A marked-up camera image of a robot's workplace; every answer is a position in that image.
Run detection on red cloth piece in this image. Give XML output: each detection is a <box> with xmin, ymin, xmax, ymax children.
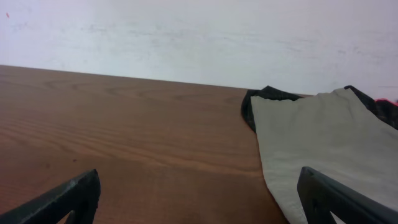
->
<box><xmin>374</xmin><ymin>98</ymin><xmax>398</xmax><ymax>105</ymax></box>

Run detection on dark plaid garment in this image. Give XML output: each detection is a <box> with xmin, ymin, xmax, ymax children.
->
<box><xmin>241</xmin><ymin>85</ymin><xmax>397</xmax><ymax>133</ymax></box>

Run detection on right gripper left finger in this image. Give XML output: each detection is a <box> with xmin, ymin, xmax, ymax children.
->
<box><xmin>1</xmin><ymin>169</ymin><xmax>101</xmax><ymax>224</ymax></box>

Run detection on beige khaki shorts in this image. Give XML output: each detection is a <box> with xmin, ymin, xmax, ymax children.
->
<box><xmin>251</xmin><ymin>89</ymin><xmax>397</xmax><ymax>223</ymax></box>

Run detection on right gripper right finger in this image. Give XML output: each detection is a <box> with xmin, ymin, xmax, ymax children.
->
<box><xmin>297</xmin><ymin>167</ymin><xmax>397</xmax><ymax>224</ymax></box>

